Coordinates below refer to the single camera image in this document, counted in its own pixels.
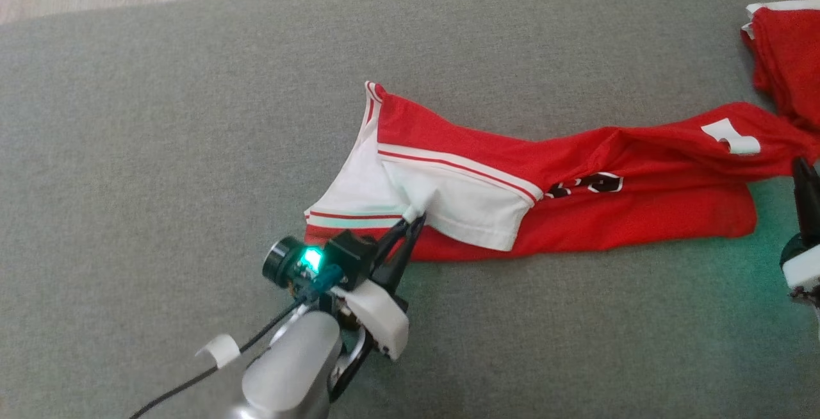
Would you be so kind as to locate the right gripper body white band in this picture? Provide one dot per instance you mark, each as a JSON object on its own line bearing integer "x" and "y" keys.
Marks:
{"x": 804, "y": 268}

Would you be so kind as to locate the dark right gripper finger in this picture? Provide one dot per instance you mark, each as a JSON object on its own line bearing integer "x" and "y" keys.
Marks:
{"x": 808, "y": 207}

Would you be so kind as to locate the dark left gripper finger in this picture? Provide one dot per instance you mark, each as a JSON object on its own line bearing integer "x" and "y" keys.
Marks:
{"x": 392, "y": 243}
{"x": 403, "y": 259}

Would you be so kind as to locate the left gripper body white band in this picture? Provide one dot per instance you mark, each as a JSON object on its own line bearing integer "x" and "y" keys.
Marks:
{"x": 384, "y": 323}

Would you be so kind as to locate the red shorts with white stripe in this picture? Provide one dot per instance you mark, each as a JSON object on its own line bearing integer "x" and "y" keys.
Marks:
{"x": 791, "y": 54}

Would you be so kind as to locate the red jersey with white sleeves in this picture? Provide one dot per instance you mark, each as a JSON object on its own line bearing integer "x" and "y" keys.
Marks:
{"x": 608, "y": 207}

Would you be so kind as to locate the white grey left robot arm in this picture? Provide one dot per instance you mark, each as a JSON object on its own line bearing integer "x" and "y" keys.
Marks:
{"x": 288, "y": 374}

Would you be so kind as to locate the grey sofa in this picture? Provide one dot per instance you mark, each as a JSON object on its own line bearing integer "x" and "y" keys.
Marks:
{"x": 160, "y": 150}

